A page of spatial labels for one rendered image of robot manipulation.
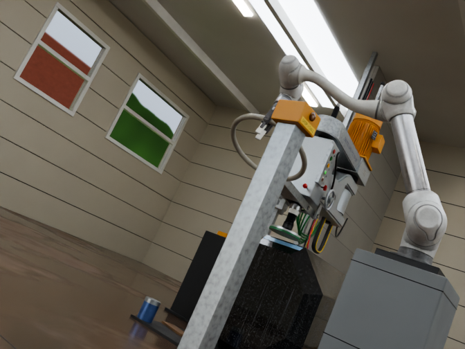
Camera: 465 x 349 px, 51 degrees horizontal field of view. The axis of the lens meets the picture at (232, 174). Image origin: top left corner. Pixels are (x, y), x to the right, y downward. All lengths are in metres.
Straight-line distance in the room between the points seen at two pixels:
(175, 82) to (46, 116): 3.00
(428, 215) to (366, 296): 0.43
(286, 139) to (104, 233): 8.58
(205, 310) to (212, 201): 8.85
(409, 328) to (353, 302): 0.25
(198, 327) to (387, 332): 0.88
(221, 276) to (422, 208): 0.94
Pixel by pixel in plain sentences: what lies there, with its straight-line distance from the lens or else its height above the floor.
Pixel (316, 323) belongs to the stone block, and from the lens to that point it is 3.09.
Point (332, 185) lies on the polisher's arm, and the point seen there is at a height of 1.31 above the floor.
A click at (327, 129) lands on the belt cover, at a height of 1.59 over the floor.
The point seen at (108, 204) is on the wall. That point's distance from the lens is 9.91.
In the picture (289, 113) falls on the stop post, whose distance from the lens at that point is 1.68.
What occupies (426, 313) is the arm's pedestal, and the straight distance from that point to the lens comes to 2.15.
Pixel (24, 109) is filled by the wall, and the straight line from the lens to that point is 8.59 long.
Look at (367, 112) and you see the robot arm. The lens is 2.58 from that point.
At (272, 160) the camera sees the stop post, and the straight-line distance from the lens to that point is 1.65.
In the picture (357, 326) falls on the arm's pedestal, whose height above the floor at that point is 0.48.
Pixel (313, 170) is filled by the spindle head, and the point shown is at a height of 1.30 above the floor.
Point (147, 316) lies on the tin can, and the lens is 3.05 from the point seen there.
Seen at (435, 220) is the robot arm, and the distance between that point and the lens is 2.13.
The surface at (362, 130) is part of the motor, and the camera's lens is 4.02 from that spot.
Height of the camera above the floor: 0.44
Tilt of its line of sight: 11 degrees up
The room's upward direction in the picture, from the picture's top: 24 degrees clockwise
